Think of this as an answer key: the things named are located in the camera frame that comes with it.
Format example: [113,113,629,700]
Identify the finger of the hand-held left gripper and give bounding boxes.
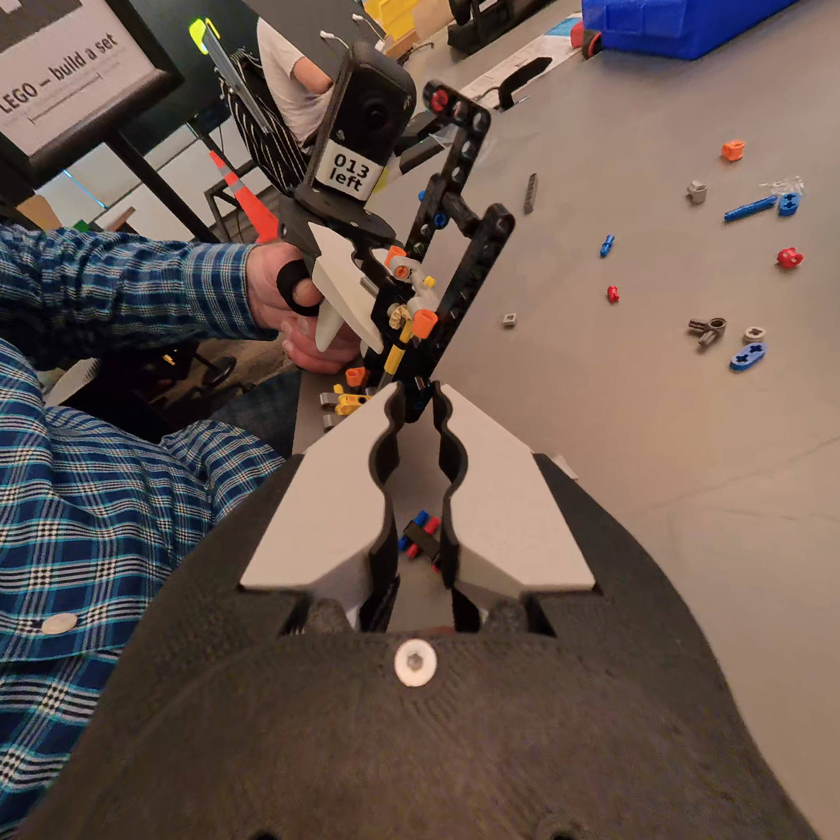
[307,222,387,357]

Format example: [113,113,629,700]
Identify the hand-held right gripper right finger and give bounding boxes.
[431,382,597,631]

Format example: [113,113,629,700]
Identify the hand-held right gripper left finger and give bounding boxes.
[239,382,403,632]

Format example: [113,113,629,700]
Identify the black lego chassis assembly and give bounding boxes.
[320,80,517,431]

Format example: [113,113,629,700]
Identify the short black pinned lego beam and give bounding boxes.
[398,511,442,573]

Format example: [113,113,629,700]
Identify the black curved lego panel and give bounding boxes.
[497,56,553,111]

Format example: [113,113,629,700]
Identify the long blue lego axle pin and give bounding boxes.
[724,195,778,223]

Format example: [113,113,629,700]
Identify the person's left hand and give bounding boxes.
[246,240,363,376]

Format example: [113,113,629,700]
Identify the black box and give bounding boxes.
[395,112,455,176]

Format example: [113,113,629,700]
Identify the yellow storage bins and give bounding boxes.
[363,0,422,39]

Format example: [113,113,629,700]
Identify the person's trouser leg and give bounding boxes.
[209,371,304,460]

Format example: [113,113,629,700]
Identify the orange traffic cone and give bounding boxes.
[209,150,282,245]

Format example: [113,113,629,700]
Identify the black chair base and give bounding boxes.
[161,351,238,389]

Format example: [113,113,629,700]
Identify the paper instruction sheet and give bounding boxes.
[459,13,586,101]

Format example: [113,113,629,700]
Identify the black sign stand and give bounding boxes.
[101,128,221,245]

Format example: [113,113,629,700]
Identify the blue plaid shirt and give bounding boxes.
[0,338,294,818]

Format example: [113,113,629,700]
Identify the framed marker sign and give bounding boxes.
[0,0,186,170]

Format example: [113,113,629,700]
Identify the blue plastic bin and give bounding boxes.
[580,0,800,61]

